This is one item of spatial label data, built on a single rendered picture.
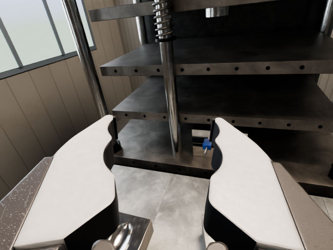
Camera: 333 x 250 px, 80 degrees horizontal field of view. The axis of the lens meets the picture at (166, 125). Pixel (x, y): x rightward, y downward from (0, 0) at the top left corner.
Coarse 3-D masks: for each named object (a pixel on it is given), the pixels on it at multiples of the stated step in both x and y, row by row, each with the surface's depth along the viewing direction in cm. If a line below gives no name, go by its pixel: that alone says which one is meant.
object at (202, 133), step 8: (192, 128) 103; (200, 128) 103; (208, 128) 102; (240, 128) 99; (192, 136) 105; (200, 136) 104; (208, 136) 102; (200, 144) 106; (200, 152) 109; (208, 152) 107
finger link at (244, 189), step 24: (216, 120) 12; (216, 144) 10; (240, 144) 10; (216, 168) 10; (240, 168) 8; (264, 168) 8; (216, 192) 7; (240, 192) 7; (264, 192) 7; (216, 216) 7; (240, 216) 6; (264, 216) 6; (288, 216) 6; (216, 240) 7; (240, 240) 6; (264, 240) 6; (288, 240) 6
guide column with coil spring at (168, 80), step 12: (156, 0) 74; (156, 12) 77; (168, 12) 76; (168, 24) 78; (168, 36) 80; (168, 48) 82; (168, 60) 84; (168, 72) 87; (168, 84) 90; (168, 96) 93; (168, 108) 97; (180, 132) 105; (180, 144) 108; (180, 156) 111
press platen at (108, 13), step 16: (176, 0) 79; (192, 0) 77; (208, 0) 75; (224, 0) 74; (240, 0) 72; (256, 0) 71; (272, 0) 70; (96, 16) 92; (112, 16) 90; (128, 16) 88
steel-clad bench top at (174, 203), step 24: (120, 168) 107; (120, 192) 93; (144, 192) 91; (168, 192) 90; (192, 192) 88; (144, 216) 81; (168, 216) 80; (192, 216) 78; (168, 240) 72; (192, 240) 71
